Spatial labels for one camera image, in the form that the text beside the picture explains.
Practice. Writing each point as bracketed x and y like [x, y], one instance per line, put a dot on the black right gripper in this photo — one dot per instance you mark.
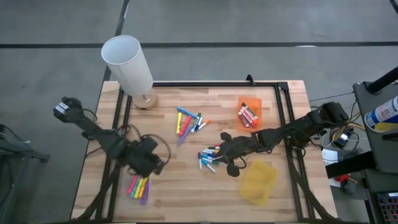
[242, 145]

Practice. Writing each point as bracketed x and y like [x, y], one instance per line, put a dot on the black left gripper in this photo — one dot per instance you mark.
[144, 157]

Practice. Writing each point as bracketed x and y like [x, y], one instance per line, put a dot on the teal cap mini marker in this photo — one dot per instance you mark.
[214, 162]

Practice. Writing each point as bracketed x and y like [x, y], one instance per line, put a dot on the dark blue cap mini marker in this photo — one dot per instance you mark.
[199, 122]
[211, 154]

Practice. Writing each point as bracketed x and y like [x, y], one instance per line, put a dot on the yellow cap mini marker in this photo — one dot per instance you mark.
[208, 150]

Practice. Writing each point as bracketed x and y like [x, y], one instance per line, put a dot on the light blue cap mini marker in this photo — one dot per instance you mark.
[209, 166]
[205, 156]

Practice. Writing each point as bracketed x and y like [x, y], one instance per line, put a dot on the orange highlighter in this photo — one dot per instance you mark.
[143, 186]

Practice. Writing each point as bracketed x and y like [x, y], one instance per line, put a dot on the purple cap mini marker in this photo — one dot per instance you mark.
[199, 155]

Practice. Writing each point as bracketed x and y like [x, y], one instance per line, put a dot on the pink highlighter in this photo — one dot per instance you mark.
[133, 185]

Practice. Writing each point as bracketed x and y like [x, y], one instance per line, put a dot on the yellow highlighter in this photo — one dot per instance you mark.
[139, 188]
[179, 123]

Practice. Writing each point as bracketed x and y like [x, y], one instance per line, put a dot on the turquoise highlighter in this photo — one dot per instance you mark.
[135, 189]

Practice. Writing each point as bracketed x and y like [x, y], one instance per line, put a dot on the magenta dry-erase marker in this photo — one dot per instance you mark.
[242, 119]

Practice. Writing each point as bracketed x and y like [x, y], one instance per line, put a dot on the purple highlighter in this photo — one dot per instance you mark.
[145, 196]
[184, 136]

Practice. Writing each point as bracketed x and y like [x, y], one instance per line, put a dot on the orange cap mini marker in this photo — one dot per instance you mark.
[204, 124]

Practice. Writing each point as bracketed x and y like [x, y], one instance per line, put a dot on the orange dry-erase marker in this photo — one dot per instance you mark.
[254, 123]

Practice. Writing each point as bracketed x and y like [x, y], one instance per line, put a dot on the red dry-erase marker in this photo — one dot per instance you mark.
[248, 117]

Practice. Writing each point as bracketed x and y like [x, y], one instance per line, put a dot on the green dry-erase marker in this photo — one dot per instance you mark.
[196, 123]

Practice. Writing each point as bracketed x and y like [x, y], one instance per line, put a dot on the black dry-erase marker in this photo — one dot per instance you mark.
[245, 106]

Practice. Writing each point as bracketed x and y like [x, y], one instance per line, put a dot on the red highlighter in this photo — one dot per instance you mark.
[185, 125]

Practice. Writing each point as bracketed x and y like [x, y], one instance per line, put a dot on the blue highlighter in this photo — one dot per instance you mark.
[186, 112]

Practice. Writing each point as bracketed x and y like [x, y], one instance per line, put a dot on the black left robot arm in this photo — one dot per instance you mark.
[93, 127]

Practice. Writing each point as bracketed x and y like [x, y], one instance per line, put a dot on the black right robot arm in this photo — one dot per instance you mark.
[304, 124]

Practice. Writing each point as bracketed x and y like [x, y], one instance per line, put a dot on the yellow translucent plastic bin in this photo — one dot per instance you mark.
[258, 183]

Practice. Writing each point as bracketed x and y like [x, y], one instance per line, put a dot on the clear plastic bin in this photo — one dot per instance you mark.
[126, 199]

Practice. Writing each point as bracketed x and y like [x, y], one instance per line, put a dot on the orange translucent plastic bin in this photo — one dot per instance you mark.
[259, 102]

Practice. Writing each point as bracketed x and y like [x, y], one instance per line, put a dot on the black table clamp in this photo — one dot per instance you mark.
[250, 80]

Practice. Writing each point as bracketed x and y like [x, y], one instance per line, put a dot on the white shade wooden base lamp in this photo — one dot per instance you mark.
[127, 65]

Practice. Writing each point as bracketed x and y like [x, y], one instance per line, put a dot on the white paper sheet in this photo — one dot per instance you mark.
[329, 157]

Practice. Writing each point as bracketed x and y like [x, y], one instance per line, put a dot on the small blue white box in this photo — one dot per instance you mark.
[343, 139]

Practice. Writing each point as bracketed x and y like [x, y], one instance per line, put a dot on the small red object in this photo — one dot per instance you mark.
[342, 178]

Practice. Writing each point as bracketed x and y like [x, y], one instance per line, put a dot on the black flat bar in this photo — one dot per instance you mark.
[348, 165]

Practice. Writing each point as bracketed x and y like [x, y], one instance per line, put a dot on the small grey object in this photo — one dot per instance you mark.
[349, 187]

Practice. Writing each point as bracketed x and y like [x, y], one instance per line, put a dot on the grey metal stand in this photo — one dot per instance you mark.
[18, 149]

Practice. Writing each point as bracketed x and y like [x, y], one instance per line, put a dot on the grey equipment cart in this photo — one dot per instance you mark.
[385, 149]

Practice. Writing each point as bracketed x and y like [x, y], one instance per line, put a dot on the white blue spray can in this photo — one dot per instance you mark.
[382, 113]

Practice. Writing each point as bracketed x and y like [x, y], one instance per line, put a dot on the black pole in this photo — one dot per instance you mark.
[382, 81]

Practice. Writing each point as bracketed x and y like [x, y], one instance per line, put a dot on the black aluminium table frame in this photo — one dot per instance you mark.
[217, 84]

